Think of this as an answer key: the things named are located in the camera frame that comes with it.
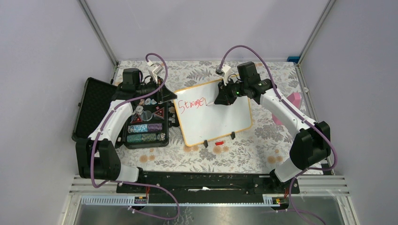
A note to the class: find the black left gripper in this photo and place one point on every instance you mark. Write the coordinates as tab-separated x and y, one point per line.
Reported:
164	94

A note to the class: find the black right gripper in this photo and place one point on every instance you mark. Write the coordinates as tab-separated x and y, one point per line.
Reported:
224	97

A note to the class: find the yellow framed whiteboard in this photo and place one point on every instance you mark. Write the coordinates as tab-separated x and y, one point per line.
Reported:
199	122

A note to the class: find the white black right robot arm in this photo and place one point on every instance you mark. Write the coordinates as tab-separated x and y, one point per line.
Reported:
310	139

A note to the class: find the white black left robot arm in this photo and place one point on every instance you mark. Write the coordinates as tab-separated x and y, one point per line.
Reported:
96	156

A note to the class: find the black poker chip case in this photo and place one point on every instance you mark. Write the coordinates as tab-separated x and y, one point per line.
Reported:
146	127

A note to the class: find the floral patterned table mat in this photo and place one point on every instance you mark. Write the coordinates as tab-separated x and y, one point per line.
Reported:
259	149

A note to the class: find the pink wedge block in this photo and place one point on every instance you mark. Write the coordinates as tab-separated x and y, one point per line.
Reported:
296	99

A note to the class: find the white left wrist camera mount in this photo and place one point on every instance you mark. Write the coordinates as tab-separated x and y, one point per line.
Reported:
154	70

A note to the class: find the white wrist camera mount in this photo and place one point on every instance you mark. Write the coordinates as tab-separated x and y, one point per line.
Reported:
154	70
225	71

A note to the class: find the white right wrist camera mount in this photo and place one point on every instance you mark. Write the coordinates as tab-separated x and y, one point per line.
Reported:
225	71

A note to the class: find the blue corner bracket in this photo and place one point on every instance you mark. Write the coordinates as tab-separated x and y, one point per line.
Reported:
294	59

